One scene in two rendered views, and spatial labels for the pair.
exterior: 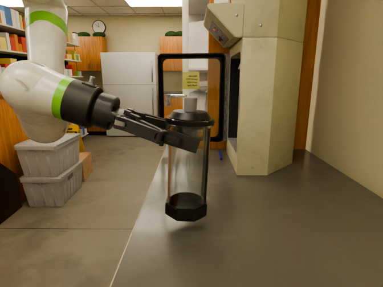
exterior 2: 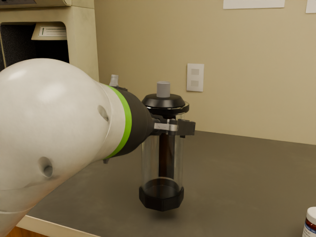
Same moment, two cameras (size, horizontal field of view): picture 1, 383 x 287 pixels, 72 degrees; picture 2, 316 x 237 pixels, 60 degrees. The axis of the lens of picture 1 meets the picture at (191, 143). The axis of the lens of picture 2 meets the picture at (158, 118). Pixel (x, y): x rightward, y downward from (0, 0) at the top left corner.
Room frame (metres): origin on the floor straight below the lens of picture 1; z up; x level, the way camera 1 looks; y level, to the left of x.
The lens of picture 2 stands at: (0.40, 0.53, 1.34)
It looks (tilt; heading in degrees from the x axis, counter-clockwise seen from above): 18 degrees down; 290
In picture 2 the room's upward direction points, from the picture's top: straight up
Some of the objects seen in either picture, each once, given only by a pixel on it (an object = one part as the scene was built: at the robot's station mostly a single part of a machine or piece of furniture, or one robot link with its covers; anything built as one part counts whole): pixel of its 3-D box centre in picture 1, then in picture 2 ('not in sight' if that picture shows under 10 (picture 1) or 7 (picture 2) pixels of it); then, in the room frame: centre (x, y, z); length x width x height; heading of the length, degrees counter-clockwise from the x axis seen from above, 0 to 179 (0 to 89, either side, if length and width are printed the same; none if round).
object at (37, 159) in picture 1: (52, 153); not in sight; (2.74, 1.49, 0.49); 0.60 x 0.42 x 0.33; 0
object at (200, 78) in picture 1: (191, 98); not in sight; (1.24, 0.00, 1.19); 0.30 x 0.01 x 0.40; 83
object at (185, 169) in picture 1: (187, 163); (162, 150); (0.58, 0.01, 1.09); 0.11 x 0.11 x 0.21
